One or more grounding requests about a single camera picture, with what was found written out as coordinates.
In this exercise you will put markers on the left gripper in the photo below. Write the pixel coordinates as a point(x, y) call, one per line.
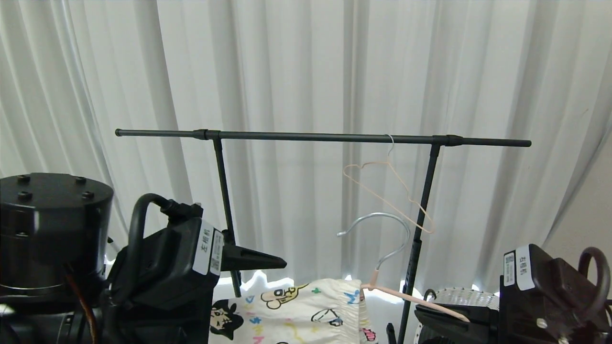
point(158, 325)

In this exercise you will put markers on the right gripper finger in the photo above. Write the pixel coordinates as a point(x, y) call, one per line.
point(459, 321)

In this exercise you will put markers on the cream printed garment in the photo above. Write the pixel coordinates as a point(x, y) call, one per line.
point(287, 310)

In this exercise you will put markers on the pink clothes hanger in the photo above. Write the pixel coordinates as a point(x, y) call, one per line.
point(374, 279)
point(392, 143)

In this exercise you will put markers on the white laundry basket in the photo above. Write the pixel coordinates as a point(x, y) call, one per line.
point(464, 296)

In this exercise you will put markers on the black clothes rack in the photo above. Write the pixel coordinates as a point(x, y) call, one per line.
point(311, 137)

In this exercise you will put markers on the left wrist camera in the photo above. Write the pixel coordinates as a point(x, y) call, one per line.
point(172, 258)

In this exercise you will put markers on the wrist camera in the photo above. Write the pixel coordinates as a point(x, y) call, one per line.
point(172, 258)
point(550, 296)

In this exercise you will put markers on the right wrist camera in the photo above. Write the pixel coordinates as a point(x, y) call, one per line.
point(550, 296)

